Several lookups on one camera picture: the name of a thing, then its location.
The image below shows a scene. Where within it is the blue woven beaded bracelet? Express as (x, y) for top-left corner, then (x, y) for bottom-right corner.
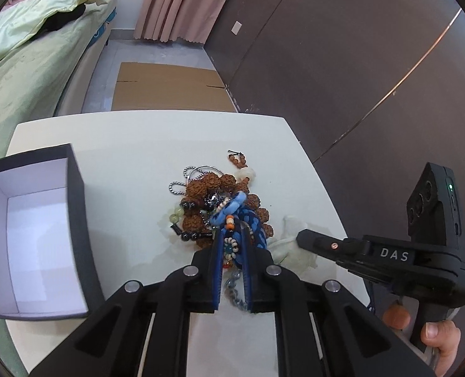
(209, 190), (268, 272)

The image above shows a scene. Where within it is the black bead jade bracelet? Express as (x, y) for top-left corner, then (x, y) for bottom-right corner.
(161, 198), (215, 243)

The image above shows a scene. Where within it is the brown rudraksha bead bracelet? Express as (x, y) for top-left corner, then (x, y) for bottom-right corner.
(181, 152), (275, 250)

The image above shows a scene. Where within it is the silver ball chain necklace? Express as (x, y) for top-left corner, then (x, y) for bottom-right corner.
(167, 165), (226, 206)

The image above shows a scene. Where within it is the right hand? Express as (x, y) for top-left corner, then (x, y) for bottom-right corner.
(382, 303), (461, 376)

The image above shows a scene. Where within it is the white table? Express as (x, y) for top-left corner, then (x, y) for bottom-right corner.
(4, 110), (372, 377)

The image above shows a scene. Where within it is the black box white interior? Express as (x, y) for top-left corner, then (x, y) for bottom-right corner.
(0, 144), (104, 321)

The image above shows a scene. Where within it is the dark brown wardrobe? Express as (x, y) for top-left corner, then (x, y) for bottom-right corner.
(205, 0), (465, 247)

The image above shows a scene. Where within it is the flat brown cardboard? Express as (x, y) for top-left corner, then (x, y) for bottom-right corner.
(112, 62), (236, 112)

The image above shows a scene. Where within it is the pink curtain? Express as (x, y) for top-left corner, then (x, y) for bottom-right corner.
(134, 0), (226, 44)

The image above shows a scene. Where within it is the bed with green sheet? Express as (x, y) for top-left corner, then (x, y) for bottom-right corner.
(0, 0), (117, 158)

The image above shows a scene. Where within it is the black cloth on bed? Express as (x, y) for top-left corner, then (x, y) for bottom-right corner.
(38, 3), (86, 34)

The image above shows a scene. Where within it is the light green duvet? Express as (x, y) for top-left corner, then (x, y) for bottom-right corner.
(0, 0), (107, 60)

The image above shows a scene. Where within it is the black tracking camera box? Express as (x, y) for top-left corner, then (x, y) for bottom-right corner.
(406, 162), (462, 249)

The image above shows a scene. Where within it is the white wall switch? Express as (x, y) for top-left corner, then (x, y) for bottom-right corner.
(231, 21), (242, 35)

